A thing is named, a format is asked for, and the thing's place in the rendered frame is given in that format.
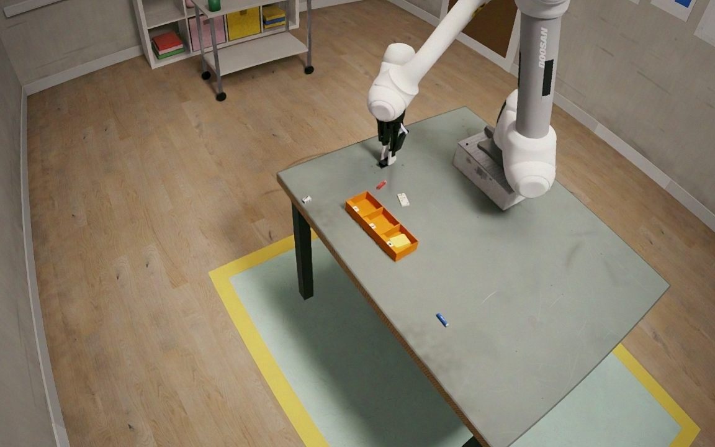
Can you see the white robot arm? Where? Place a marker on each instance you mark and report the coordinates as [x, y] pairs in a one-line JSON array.
[[528, 153]]

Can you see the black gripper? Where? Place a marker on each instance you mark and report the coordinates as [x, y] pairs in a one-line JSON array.
[[388, 133]]

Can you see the orange three-compartment tray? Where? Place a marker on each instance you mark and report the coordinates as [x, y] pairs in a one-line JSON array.
[[380, 224]]

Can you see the blue battery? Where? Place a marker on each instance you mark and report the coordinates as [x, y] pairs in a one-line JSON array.
[[442, 319]]

